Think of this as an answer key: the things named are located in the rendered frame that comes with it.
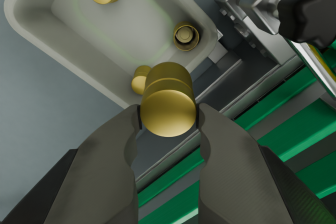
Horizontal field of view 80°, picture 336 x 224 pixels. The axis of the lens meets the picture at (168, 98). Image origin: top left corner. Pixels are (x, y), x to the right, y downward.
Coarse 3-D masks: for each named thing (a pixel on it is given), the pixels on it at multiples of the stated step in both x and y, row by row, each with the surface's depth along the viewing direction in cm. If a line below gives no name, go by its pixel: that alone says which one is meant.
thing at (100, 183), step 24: (120, 120) 11; (96, 144) 9; (120, 144) 9; (72, 168) 8; (96, 168) 8; (120, 168) 8; (72, 192) 7; (96, 192) 7; (120, 192) 7; (48, 216) 6; (72, 216) 6; (96, 216) 6; (120, 216) 6
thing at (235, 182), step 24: (216, 120) 10; (216, 144) 9; (240, 144) 9; (216, 168) 8; (240, 168) 8; (264, 168) 8; (216, 192) 7; (240, 192) 7; (264, 192) 7; (216, 216) 6; (240, 216) 6; (264, 216) 6; (288, 216) 6
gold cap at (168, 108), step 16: (160, 64) 14; (176, 64) 14; (160, 80) 12; (176, 80) 12; (144, 96) 11; (160, 96) 11; (176, 96) 11; (192, 96) 12; (144, 112) 12; (160, 112) 12; (176, 112) 12; (192, 112) 12; (160, 128) 12; (176, 128) 12
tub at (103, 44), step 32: (32, 0) 26; (64, 0) 30; (128, 0) 30; (160, 0) 30; (192, 0) 23; (32, 32) 25; (64, 32) 30; (96, 32) 32; (128, 32) 32; (160, 32) 32; (64, 64) 27; (96, 64) 31; (128, 64) 34; (192, 64) 27; (128, 96) 31
